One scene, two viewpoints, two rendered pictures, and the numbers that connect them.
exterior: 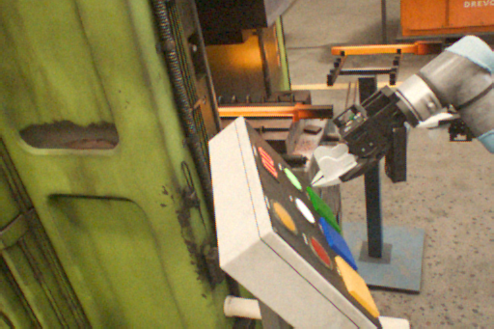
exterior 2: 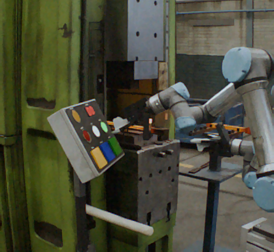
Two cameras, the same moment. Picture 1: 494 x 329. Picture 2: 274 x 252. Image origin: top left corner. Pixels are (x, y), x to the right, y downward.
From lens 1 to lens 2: 108 cm
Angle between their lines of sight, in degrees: 25
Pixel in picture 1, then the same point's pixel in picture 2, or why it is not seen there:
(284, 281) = (64, 131)
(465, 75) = (171, 95)
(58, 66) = (47, 74)
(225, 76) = not seen: hidden behind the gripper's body
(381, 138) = (136, 114)
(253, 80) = not seen: hidden behind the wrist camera
